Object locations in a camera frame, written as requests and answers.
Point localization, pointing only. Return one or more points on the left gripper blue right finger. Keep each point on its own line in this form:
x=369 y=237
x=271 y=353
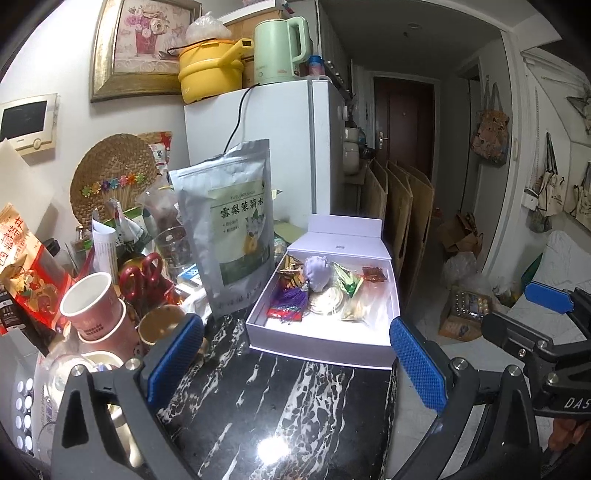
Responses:
x=412 y=351

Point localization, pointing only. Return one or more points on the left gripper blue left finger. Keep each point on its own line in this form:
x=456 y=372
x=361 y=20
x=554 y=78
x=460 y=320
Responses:
x=169 y=359

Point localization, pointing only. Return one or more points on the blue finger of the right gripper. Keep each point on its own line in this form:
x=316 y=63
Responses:
x=549 y=297

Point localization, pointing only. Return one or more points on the small red candy packet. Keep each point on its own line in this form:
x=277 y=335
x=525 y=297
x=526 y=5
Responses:
x=374 y=274

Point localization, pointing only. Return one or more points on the green triangular snack packet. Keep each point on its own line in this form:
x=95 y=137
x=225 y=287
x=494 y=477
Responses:
x=349 y=281

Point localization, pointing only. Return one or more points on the nutritious cereal bag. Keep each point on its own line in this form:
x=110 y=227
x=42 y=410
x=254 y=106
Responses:
x=291 y=273

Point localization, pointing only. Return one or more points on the right hand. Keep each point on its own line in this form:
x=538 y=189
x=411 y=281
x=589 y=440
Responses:
x=563 y=434

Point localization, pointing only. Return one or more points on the tan ceramic mug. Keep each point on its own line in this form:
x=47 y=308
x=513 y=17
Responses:
x=159 y=323

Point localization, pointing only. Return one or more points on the egg carton box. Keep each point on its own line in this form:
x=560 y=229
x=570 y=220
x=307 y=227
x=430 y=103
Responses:
x=463 y=313

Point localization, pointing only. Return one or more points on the pink panda paper cup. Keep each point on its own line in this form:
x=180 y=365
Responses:
x=100 y=318

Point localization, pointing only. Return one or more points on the clear bag of white cakes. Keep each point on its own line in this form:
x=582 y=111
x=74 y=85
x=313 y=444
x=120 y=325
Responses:
x=368 y=303

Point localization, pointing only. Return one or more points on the red snack packet in box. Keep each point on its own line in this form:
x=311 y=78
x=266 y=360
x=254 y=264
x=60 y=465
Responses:
x=288 y=304

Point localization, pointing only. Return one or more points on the silver tea pouch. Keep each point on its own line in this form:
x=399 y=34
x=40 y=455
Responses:
x=226 y=209

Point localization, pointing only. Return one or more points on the hanging patterned tote bag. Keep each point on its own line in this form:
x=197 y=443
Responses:
x=491 y=139

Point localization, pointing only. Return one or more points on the red orange snack bag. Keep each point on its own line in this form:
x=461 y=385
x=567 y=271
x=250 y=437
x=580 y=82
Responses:
x=29 y=273

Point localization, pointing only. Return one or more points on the brown cardboard sheets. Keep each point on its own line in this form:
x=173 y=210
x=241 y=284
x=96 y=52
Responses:
x=403 y=198

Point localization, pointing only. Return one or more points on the woven straw fan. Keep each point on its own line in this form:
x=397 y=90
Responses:
x=120 y=166

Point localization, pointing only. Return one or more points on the dark entrance door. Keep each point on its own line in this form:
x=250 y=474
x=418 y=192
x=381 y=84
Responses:
x=405 y=116

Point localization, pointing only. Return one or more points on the white refrigerator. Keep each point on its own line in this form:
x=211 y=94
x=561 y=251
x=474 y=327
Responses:
x=304 y=120

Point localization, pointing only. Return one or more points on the yellow rice cooker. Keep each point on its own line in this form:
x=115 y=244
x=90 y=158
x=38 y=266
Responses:
x=211 y=68

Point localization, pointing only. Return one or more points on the green electric kettle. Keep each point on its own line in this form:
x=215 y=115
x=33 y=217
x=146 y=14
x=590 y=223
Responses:
x=280 y=47

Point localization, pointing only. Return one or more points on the gold framed flower picture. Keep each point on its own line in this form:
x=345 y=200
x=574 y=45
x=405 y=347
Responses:
x=130 y=49

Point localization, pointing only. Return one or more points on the cardboard box on fridge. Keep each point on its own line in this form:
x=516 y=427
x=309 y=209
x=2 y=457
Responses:
x=242 y=23

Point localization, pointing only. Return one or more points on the red handled scissors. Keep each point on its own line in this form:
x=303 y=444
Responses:
x=140 y=282

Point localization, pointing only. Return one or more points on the wall intercom panel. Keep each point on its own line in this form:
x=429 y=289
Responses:
x=30 y=124

